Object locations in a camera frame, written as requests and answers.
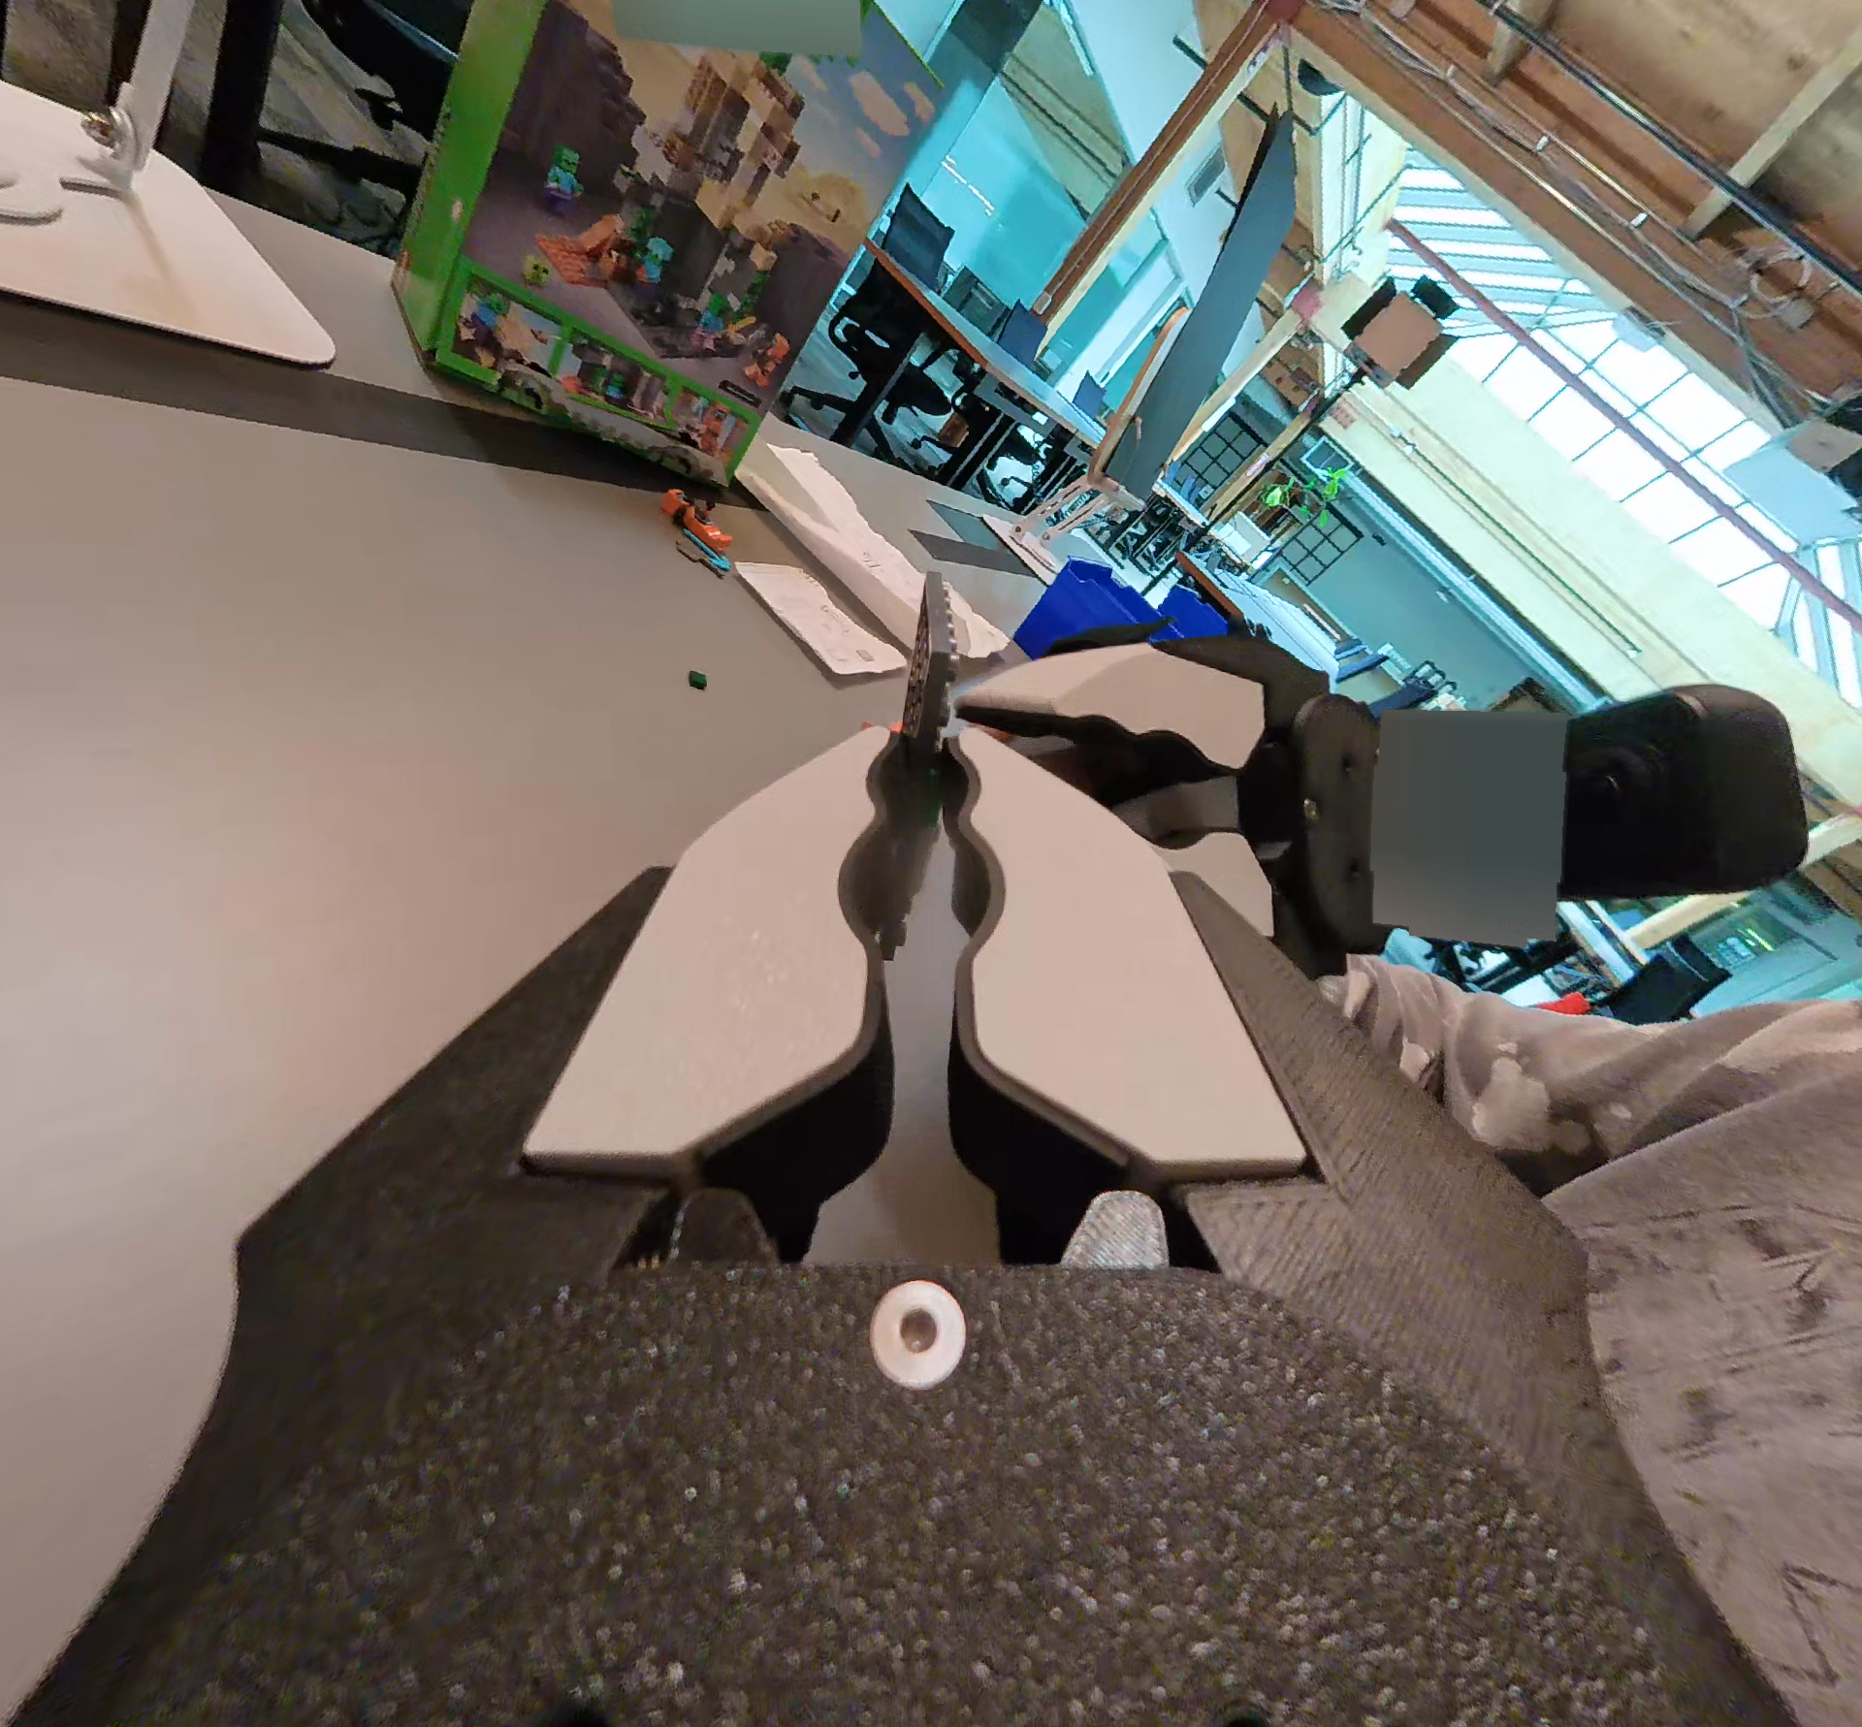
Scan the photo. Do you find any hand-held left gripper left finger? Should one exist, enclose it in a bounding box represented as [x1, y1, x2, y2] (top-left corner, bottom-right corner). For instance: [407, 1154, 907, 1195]
[521, 730, 895, 1263]

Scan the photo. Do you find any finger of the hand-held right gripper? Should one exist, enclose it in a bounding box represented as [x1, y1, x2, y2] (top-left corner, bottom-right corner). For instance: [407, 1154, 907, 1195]
[960, 656, 1271, 778]
[1120, 778, 1285, 943]

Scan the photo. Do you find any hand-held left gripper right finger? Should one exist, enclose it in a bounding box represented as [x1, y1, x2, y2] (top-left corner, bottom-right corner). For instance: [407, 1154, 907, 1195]
[949, 728, 1309, 1267]

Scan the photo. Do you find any large dark grey lego plate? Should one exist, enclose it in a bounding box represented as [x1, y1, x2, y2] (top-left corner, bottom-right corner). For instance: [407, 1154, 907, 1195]
[885, 573, 970, 951]

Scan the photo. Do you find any light panel on arm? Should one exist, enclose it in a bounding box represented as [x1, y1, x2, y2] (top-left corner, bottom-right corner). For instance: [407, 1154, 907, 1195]
[1338, 278, 1456, 390]

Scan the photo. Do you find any person's right forearm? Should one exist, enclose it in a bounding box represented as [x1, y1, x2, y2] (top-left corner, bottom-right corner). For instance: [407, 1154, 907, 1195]
[1317, 957, 1862, 1193]

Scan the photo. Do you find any orange and teal lego assembly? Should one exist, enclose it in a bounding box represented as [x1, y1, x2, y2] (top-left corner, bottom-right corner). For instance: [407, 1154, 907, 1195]
[660, 487, 734, 579]

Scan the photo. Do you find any colourful lego box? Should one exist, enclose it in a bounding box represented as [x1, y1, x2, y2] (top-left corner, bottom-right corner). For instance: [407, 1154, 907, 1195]
[390, 0, 947, 489]

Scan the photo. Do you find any blue plastic storage bin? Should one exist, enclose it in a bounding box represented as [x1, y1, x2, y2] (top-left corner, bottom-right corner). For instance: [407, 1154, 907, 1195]
[1010, 555, 1231, 658]

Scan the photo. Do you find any white crumpled paper bag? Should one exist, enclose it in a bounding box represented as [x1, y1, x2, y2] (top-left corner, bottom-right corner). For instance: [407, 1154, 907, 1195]
[734, 441, 1006, 658]

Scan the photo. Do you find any white instruction sheet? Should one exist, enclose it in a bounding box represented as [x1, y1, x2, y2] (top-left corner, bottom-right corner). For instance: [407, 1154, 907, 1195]
[734, 561, 911, 676]

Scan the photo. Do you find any brown-edged office desk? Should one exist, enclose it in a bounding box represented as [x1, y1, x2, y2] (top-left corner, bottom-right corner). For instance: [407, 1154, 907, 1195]
[865, 234, 1108, 477]

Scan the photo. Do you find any wood-rimmed panel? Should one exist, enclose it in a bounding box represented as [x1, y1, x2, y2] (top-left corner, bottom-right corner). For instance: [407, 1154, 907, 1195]
[1084, 105, 1303, 507]

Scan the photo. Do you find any black office chair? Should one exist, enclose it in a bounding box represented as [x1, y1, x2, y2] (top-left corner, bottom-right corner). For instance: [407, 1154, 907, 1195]
[829, 278, 954, 449]

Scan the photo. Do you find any large window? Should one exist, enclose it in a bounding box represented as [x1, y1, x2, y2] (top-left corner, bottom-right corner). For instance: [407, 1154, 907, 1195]
[1382, 149, 1862, 710]

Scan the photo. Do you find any white stand base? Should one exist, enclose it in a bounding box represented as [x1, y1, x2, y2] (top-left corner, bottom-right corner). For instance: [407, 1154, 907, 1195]
[0, 0, 340, 368]

